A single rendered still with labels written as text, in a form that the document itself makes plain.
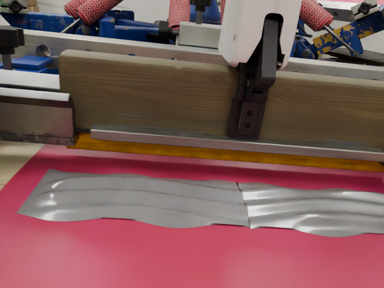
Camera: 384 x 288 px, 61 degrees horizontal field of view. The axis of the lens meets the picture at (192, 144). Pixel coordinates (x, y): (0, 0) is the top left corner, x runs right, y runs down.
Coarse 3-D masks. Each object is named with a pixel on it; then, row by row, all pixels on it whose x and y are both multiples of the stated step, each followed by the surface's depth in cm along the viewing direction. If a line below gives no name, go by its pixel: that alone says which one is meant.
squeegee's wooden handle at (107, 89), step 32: (64, 64) 29; (96, 64) 29; (128, 64) 29; (160, 64) 30; (192, 64) 30; (96, 96) 30; (128, 96) 30; (160, 96) 31; (192, 96) 31; (224, 96) 31; (288, 96) 31; (320, 96) 31; (352, 96) 31; (160, 128) 32; (192, 128) 32; (224, 128) 32; (288, 128) 32; (320, 128) 33; (352, 128) 33
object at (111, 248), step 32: (32, 160) 32; (64, 160) 32; (96, 160) 33; (128, 160) 34; (160, 160) 35; (192, 160) 36; (224, 160) 36; (0, 192) 27; (0, 224) 23; (32, 224) 23; (64, 224) 24; (96, 224) 24; (128, 224) 25; (0, 256) 20; (32, 256) 21; (64, 256) 21; (96, 256) 21; (128, 256) 22; (160, 256) 22; (192, 256) 22; (224, 256) 23; (256, 256) 23
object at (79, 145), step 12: (84, 144) 33; (96, 144) 33; (108, 144) 33; (180, 156) 34; (192, 156) 34; (204, 156) 35; (216, 156) 35; (228, 156) 35; (240, 156) 35; (252, 156) 35; (264, 156) 35; (336, 168) 36; (348, 168) 36; (360, 168) 36; (372, 168) 36
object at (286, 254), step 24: (240, 168) 35; (264, 168) 36; (288, 168) 36; (312, 168) 37; (264, 240) 25; (288, 240) 25; (312, 240) 25; (336, 240) 26; (360, 240) 26; (264, 264) 22; (288, 264) 23; (312, 264) 23; (336, 264) 23; (360, 264) 23
